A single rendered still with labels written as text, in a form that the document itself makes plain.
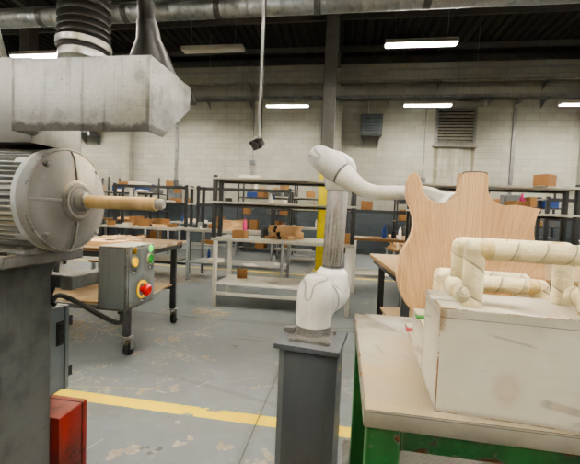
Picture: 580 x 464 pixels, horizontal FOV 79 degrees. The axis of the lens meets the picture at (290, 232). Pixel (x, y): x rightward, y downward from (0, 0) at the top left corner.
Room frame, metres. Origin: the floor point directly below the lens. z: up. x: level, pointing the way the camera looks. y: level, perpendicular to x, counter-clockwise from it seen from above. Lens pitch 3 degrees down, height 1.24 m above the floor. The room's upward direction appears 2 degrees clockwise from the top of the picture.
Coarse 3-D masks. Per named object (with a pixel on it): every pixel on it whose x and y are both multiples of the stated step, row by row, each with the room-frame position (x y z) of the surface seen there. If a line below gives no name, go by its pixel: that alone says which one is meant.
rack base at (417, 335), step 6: (414, 312) 0.83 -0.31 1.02; (420, 312) 0.81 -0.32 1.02; (414, 318) 0.82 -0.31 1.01; (414, 324) 0.82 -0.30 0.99; (420, 324) 0.74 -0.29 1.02; (414, 330) 0.81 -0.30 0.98; (420, 330) 0.73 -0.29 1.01; (414, 336) 0.80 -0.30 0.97; (420, 336) 0.73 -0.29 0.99; (414, 342) 0.80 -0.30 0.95; (420, 342) 0.72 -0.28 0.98; (414, 348) 0.79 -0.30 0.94; (420, 348) 0.72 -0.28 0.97; (420, 354) 0.72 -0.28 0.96; (420, 360) 0.71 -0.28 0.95; (420, 366) 0.71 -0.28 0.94
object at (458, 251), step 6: (456, 246) 0.64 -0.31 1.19; (462, 246) 0.63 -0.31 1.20; (456, 252) 0.64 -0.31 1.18; (462, 252) 0.63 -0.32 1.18; (456, 258) 0.64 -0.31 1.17; (462, 258) 0.63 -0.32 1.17; (456, 264) 0.64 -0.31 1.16; (462, 264) 0.63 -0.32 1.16; (450, 270) 0.65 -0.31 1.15; (456, 270) 0.64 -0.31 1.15; (456, 276) 0.64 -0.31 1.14
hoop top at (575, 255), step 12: (480, 240) 0.56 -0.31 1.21; (492, 240) 0.56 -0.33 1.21; (480, 252) 0.55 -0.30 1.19; (492, 252) 0.55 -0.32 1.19; (504, 252) 0.54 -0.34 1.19; (516, 252) 0.54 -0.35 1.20; (528, 252) 0.54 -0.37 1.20; (540, 252) 0.53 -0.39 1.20; (552, 252) 0.53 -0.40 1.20; (564, 252) 0.53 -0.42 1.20; (576, 252) 0.52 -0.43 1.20; (564, 264) 0.54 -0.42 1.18; (576, 264) 0.53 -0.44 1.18
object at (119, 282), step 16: (112, 256) 1.06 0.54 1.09; (128, 256) 1.06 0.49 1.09; (144, 256) 1.14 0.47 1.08; (112, 272) 1.06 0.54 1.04; (128, 272) 1.06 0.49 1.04; (144, 272) 1.14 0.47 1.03; (112, 288) 1.06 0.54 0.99; (128, 288) 1.06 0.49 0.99; (80, 304) 1.07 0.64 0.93; (112, 304) 1.06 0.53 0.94; (128, 304) 1.06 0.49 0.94; (112, 320) 1.09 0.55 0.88
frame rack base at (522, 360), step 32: (448, 320) 0.55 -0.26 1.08; (480, 320) 0.54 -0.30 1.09; (512, 320) 0.53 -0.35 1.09; (544, 320) 0.52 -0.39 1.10; (576, 320) 0.51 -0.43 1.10; (448, 352) 0.55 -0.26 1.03; (480, 352) 0.54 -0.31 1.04; (512, 352) 0.53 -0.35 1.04; (544, 352) 0.52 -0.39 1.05; (576, 352) 0.51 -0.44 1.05; (448, 384) 0.55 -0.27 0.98; (480, 384) 0.54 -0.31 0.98; (512, 384) 0.53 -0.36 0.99; (544, 384) 0.52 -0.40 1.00; (576, 384) 0.51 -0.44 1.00; (480, 416) 0.54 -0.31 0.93; (512, 416) 0.53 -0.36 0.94; (544, 416) 0.52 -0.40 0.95; (576, 416) 0.51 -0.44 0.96
